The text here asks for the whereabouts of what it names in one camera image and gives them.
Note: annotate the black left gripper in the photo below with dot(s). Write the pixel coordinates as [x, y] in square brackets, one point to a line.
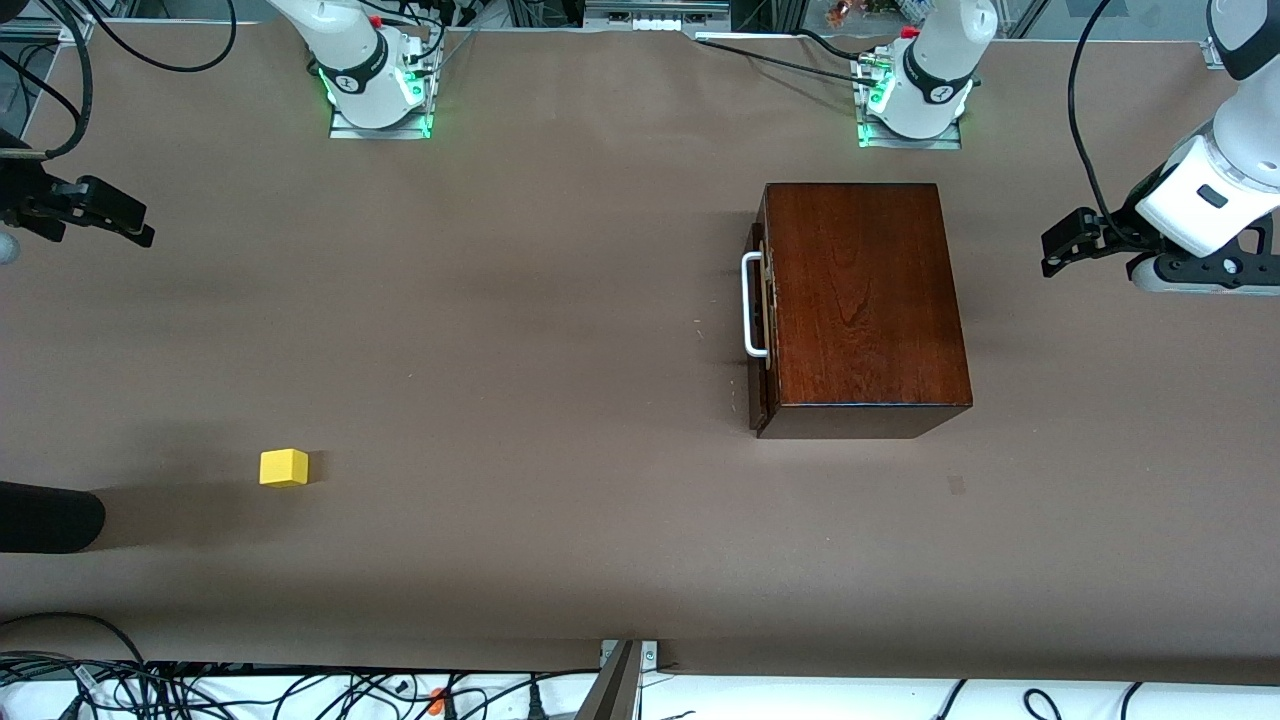
[1117, 232]

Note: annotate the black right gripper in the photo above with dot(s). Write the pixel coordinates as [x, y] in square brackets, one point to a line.
[22, 195]

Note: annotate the yellow block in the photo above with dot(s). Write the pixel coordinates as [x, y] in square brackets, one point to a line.
[284, 468]

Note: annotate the light wooden drawer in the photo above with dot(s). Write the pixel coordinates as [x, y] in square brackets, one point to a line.
[760, 390]

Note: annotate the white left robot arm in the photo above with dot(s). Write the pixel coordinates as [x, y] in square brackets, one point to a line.
[1245, 140]

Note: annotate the dark brown wooden cabinet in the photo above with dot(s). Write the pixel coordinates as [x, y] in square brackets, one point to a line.
[870, 300]

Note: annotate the aluminium corner strut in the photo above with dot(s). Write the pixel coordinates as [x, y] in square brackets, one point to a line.
[1213, 52]

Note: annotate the black ribbed cylinder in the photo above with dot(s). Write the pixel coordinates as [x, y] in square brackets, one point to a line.
[50, 517]

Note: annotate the copper coloured small object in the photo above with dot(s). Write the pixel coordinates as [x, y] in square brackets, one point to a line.
[838, 12]

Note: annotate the metal rack shelf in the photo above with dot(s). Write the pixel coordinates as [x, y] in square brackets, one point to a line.
[700, 8]

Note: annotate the white power strip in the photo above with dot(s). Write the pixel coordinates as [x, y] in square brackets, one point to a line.
[657, 22]

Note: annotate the aluminium profile beam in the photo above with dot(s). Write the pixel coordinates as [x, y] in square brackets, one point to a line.
[612, 690]

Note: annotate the black power plug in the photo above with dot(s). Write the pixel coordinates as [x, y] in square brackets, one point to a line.
[535, 705]

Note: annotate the aluminium frame rail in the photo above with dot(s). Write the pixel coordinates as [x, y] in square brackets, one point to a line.
[30, 33]

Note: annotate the small metal bracket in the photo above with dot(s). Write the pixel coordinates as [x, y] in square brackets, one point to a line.
[650, 655]

